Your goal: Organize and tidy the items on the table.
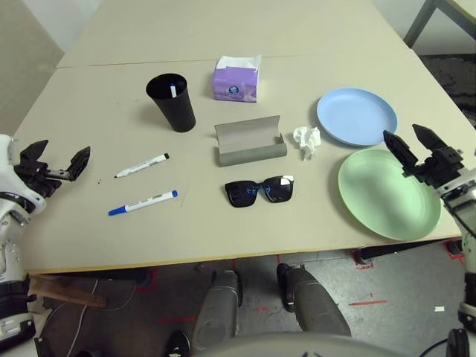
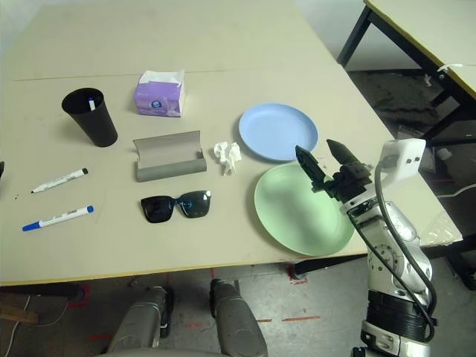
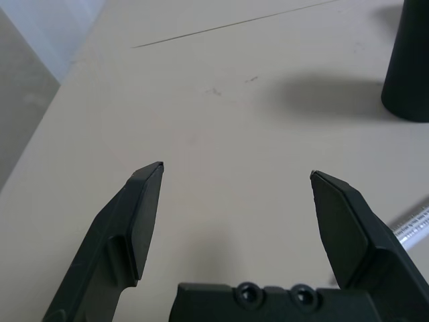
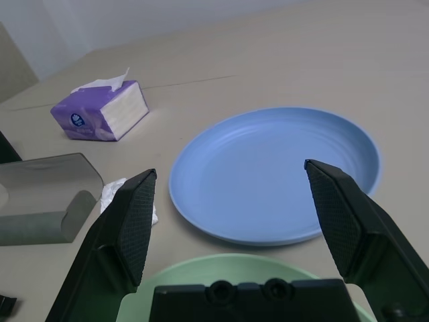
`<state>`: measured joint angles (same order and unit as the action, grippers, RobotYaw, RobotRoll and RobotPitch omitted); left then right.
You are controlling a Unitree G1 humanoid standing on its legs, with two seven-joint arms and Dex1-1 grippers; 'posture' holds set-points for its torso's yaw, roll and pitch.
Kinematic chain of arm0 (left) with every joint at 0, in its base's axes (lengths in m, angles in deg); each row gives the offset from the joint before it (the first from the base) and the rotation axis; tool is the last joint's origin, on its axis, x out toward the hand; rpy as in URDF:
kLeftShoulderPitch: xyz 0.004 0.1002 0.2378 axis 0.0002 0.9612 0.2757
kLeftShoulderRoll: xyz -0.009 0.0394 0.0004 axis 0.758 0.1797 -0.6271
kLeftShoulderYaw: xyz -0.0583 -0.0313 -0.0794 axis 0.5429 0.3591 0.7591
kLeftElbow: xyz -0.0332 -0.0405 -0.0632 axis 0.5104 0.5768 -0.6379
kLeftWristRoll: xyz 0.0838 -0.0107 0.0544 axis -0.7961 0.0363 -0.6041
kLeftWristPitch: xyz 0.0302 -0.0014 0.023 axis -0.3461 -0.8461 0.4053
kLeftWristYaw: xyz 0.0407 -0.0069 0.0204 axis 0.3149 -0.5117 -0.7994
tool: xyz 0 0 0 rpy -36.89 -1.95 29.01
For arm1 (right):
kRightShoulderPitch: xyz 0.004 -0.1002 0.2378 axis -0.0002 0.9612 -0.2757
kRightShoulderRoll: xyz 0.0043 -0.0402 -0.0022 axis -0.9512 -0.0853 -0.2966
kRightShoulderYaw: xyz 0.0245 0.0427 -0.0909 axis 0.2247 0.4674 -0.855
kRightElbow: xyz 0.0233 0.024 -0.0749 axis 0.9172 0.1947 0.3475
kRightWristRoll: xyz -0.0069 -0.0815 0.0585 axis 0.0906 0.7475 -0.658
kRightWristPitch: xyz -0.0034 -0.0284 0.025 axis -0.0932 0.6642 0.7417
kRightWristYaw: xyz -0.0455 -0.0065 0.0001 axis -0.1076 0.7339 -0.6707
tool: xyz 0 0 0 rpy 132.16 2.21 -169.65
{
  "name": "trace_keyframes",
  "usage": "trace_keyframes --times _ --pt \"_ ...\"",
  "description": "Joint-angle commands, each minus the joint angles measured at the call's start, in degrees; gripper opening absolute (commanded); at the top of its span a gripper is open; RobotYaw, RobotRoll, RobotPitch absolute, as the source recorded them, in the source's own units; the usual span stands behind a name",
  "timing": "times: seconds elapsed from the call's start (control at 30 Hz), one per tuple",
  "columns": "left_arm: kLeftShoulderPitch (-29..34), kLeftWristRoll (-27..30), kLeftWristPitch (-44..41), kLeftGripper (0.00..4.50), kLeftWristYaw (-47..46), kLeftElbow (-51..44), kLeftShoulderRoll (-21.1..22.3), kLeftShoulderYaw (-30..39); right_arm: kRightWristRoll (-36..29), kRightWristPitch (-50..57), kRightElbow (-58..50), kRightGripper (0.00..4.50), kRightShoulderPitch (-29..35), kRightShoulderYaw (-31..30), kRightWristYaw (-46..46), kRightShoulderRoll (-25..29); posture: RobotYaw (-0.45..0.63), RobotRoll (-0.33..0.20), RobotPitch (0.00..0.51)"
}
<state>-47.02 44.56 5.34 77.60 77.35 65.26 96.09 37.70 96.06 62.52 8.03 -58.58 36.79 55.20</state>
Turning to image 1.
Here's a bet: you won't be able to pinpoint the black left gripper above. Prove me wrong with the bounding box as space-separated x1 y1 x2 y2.
14 139 91 199

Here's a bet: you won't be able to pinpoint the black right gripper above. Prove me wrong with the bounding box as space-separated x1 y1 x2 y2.
382 124 466 187

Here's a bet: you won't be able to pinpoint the light green plate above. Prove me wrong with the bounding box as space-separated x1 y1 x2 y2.
337 148 443 241

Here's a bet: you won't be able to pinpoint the white marker with blue cap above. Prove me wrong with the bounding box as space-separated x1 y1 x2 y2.
108 190 179 216

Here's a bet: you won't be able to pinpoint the white tissue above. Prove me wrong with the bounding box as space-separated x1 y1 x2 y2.
292 126 322 161

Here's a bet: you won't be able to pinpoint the grey glasses case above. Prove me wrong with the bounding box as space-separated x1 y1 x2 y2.
213 115 289 168

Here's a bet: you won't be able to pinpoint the black sunglasses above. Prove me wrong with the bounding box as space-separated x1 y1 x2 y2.
224 173 297 209

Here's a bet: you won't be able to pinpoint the light blue plate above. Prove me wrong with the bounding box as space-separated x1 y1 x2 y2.
316 87 399 147

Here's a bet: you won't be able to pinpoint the black floor mat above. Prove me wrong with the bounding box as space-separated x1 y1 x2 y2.
419 54 476 127

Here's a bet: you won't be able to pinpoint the white marker with black cap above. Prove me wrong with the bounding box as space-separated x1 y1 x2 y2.
114 152 171 179

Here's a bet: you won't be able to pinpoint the black table foot bar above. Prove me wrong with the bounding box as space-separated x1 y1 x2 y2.
74 268 149 288
358 240 462 261

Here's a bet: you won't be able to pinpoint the black plastic cup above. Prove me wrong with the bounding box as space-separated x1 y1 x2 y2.
145 73 197 133

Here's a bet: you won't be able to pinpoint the grey robot right leg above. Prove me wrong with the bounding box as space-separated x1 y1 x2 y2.
277 263 353 339

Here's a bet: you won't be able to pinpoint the purple tissue pack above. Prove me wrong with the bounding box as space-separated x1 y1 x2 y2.
210 54 263 103

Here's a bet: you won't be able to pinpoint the black shoe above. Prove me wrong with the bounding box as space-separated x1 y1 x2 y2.
163 329 191 357

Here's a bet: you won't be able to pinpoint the grey robot torso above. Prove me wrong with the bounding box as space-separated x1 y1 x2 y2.
187 332 399 357

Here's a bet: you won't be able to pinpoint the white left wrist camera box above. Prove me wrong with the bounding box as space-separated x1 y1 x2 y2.
0 134 19 167

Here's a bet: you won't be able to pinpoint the neighbouring table with dark frame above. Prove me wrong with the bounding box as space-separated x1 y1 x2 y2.
403 0 476 49

